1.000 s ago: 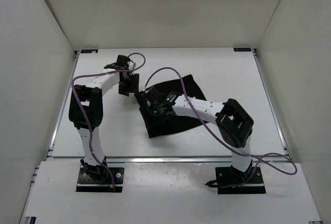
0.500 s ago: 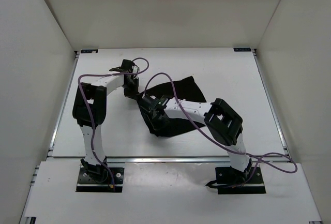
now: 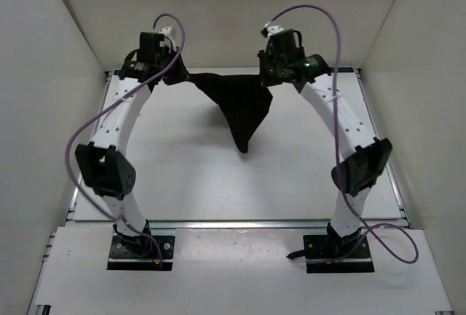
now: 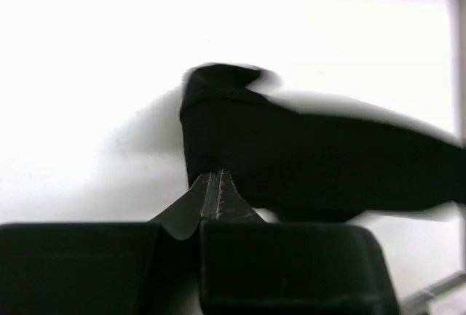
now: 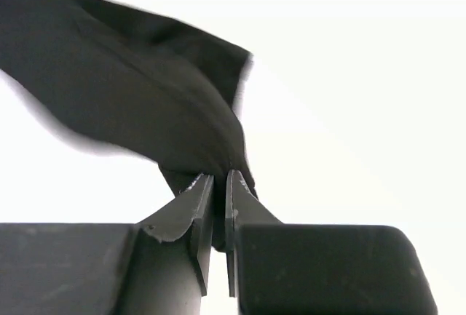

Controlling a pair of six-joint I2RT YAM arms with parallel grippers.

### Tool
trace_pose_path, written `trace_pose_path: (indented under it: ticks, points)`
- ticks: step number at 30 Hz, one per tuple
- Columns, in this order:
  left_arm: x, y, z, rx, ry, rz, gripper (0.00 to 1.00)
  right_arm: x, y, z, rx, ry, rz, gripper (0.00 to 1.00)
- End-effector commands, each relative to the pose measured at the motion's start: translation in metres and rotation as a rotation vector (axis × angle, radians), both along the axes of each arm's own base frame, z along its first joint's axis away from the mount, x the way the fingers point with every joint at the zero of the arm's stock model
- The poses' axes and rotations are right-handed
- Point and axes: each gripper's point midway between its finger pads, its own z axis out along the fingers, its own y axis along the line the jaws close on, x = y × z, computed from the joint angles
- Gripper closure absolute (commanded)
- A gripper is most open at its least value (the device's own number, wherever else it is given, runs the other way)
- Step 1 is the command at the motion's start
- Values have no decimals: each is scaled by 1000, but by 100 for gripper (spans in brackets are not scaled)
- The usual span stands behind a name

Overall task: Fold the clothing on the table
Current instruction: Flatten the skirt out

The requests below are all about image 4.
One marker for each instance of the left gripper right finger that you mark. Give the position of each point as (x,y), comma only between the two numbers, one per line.
(230,206)

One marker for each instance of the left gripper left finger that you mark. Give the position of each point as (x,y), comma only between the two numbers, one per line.
(181,218)

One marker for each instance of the black skirt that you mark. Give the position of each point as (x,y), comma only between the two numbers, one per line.
(310,165)

